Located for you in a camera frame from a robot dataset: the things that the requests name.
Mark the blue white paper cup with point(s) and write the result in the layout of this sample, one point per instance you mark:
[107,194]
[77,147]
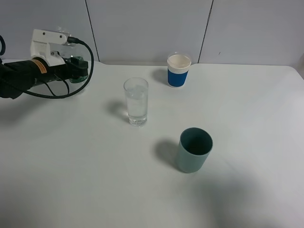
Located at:
[178,67]

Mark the tall clear glass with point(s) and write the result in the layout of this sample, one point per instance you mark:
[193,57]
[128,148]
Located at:
[136,94]

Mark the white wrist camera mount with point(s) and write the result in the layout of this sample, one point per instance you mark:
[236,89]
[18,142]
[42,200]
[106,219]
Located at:
[40,46]

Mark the teal green cup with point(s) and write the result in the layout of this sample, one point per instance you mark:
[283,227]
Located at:
[194,147]

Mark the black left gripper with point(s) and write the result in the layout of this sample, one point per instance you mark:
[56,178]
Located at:
[72,69]

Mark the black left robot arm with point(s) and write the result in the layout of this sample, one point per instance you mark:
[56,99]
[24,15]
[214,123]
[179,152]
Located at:
[16,77]

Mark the clear bottle green label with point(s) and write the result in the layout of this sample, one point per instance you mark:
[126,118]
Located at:
[68,51]

